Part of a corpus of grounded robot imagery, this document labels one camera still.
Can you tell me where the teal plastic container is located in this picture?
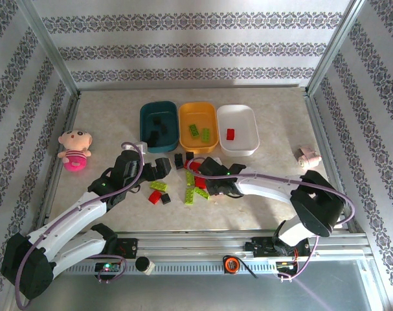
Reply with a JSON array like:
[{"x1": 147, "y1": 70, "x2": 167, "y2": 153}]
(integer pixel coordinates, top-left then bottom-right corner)
[{"x1": 139, "y1": 100, "x2": 180, "y2": 154}]

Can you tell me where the orange plastic container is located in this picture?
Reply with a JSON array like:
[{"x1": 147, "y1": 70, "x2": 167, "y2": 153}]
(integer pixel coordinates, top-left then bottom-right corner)
[{"x1": 178, "y1": 102, "x2": 219, "y2": 155}]

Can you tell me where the white plastic container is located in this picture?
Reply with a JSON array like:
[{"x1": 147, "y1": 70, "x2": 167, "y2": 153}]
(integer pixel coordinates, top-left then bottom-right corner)
[{"x1": 216, "y1": 103, "x2": 260, "y2": 157}]

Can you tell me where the plush doll pink striped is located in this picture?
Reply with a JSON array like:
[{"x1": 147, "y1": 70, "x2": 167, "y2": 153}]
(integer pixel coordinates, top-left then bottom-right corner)
[{"x1": 57, "y1": 129, "x2": 93, "y2": 174}]

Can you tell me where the orange black round device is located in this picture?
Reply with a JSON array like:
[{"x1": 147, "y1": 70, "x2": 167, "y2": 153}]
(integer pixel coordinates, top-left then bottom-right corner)
[{"x1": 222, "y1": 255, "x2": 241, "y2": 275}]

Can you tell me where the perforated metal strip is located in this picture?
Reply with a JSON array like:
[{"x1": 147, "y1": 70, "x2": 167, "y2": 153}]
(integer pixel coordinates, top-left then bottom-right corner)
[{"x1": 65, "y1": 260, "x2": 280, "y2": 276}]

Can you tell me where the small pink white toy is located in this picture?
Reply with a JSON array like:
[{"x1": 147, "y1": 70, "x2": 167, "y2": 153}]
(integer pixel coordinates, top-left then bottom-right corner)
[{"x1": 295, "y1": 146, "x2": 322, "y2": 168}]

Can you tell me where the black knob white base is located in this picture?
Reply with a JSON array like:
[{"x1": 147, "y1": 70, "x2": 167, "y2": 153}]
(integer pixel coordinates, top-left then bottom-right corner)
[{"x1": 134, "y1": 255, "x2": 157, "y2": 277}]

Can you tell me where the circuit board green light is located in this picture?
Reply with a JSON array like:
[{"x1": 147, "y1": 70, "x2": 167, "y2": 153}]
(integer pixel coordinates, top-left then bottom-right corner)
[{"x1": 95, "y1": 261, "x2": 122, "y2": 273}]

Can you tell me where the purple cable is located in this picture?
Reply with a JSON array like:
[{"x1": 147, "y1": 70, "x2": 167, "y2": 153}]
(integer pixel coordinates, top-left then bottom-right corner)
[
  {"x1": 16, "y1": 141, "x2": 144, "y2": 311},
  {"x1": 186, "y1": 157, "x2": 357, "y2": 282}
]

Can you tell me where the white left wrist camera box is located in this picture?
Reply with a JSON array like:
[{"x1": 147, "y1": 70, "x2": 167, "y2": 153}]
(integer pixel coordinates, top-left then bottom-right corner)
[{"x1": 126, "y1": 141, "x2": 149, "y2": 156}]

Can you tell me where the aluminium rail beam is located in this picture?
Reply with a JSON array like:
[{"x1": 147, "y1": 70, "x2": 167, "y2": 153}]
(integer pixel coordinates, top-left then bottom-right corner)
[{"x1": 19, "y1": 231, "x2": 375, "y2": 262}]

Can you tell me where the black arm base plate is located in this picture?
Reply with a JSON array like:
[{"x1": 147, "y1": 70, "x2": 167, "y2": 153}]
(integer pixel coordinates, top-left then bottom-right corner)
[
  {"x1": 244, "y1": 238, "x2": 312, "y2": 259},
  {"x1": 111, "y1": 238, "x2": 139, "y2": 260}
]

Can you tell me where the aluminium side rail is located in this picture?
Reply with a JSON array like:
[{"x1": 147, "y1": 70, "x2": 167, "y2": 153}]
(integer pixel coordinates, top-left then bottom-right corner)
[
  {"x1": 304, "y1": 92, "x2": 365, "y2": 236},
  {"x1": 32, "y1": 92, "x2": 82, "y2": 236}
]

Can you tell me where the aluminium cross rail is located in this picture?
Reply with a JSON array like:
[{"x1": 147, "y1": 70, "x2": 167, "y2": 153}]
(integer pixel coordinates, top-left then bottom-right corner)
[{"x1": 78, "y1": 84, "x2": 309, "y2": 93}]

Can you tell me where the thin black cable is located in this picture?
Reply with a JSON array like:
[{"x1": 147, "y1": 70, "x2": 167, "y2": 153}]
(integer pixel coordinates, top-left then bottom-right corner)
[{"x1": 238, "y1": 259, "x2": 259, "y2": 280}]

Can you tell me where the circuit board with wires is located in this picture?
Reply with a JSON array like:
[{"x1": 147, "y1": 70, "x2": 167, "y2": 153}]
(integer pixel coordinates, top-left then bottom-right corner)
[{"x1": 275, "y1": 259, "x2": 299, "y2": 273}]

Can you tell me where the aluminium frame post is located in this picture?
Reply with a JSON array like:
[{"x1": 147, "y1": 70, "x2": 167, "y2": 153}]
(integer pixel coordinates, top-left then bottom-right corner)
[
  {"x1": 306, "y1": 0, "x2": 370, "y2": 97},
  {"x1": 16, "y1": 0, "x2": 80, "y2": 97}
]

